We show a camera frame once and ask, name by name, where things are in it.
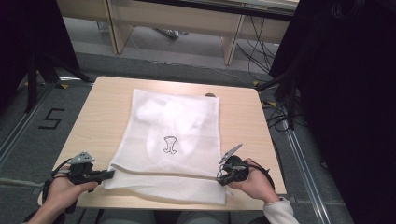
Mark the person's right hand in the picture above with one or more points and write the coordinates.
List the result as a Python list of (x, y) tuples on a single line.
[(257, 183)]

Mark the black metal stand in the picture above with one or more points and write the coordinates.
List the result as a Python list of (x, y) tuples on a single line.
[(32, 84), (291, 93)]

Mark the person's left hand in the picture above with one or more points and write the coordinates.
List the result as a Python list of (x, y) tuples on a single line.
[(67, 194)]

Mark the person's grey trouser legs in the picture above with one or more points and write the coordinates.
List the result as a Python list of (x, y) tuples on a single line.
[(162, 217)]

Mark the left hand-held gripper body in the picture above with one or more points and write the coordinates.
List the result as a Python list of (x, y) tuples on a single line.
[(81, 169)]

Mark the power strip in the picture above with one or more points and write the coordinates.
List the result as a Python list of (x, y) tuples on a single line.
[(169, 33)]

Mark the white garment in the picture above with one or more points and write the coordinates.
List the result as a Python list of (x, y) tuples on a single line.
[(169, 121)]

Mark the small brown object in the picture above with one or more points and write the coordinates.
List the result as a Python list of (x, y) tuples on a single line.
[(210, 94)]

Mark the black curtain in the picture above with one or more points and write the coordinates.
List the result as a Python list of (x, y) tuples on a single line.
[(348, 93), (28, 37)]

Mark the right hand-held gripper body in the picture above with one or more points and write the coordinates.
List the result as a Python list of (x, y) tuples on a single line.
[(235, 169)]

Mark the white mesh laundry bag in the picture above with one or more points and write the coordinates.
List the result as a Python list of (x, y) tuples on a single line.
[(174, 149)]

